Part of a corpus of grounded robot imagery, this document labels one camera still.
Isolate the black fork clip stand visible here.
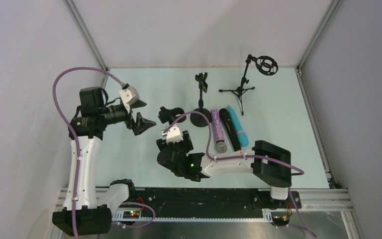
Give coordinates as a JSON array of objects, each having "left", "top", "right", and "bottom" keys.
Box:
[{"left": 191, "top": 72, "right": 212, "bottom": 127}]

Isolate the black ring clip stand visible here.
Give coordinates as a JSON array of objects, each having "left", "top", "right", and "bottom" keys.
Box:
[{"left": 158, "top": 107, "right": 185, "bottom": 124}]

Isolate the purple glitter microphone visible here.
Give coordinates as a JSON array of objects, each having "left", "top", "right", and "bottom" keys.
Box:
[{"left": 210, "top": 109, "right": 227, "bottom": 153}]

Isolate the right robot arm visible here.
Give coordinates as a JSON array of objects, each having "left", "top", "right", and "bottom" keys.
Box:
[{"left": 156, "top": 131, "right": 292, "bottom": 200}]

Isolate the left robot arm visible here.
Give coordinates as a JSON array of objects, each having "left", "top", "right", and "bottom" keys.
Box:
[{"left": 52, "top": 85, "right": 156, "bottom": 238}]

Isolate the black microphone orange end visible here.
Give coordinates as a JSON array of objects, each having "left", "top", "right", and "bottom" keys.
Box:
[{"left": 219, "top": 108, "right": 242, "bottom": 151}]

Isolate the blue microphone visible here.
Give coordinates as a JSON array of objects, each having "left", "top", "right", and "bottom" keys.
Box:
[{"left": 226, "top": 106, "right": 249, "bottom": 147}]

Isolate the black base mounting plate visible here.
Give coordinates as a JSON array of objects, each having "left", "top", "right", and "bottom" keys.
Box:
[{"left": 128, "top": 188, "right": 292, "bottom": 218}]

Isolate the left controller board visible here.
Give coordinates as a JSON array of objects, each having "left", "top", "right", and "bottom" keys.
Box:
[{"left": 122, "top": 211, "right": 141, "bottom": 220}]

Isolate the controller board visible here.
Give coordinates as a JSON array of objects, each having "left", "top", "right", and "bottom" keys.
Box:
[
  {"left": 122, "top": 211, "right": 141, "bottom": 220},
  {"left": 272, "top": 215, "right": 291, "bottom": 227}
]

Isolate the right controller board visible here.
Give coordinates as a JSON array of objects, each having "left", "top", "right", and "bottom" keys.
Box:
[{"left": 272, "top": 215, "right": 291, "bottom": 227}]

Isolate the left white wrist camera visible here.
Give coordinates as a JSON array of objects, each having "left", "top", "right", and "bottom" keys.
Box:
[{"left": 119, "top": 84, "right": 140, "bottom": 113}]

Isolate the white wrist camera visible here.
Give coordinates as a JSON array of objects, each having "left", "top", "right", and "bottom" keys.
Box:
[
  {"left": 119, "top": 84, "right": 140, "bottom": 113},
  {"left": 161, "top": 124, "right": 184, "bottom": 143}
]

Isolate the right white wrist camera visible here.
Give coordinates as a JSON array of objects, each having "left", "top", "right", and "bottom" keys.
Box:
[{"left": 161, "top": 124, "right": 184, "bottom": 143}]

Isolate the white slotted cable duct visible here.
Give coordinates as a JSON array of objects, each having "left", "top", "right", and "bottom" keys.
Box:
[{"left": 112, "top": 210, "right": 273, "bottom": 224}]

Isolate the black tripod shock mount stand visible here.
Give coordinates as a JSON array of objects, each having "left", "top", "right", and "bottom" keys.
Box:
[{"left": 218, "top": 54, "right": 279, "bottom": 116}]

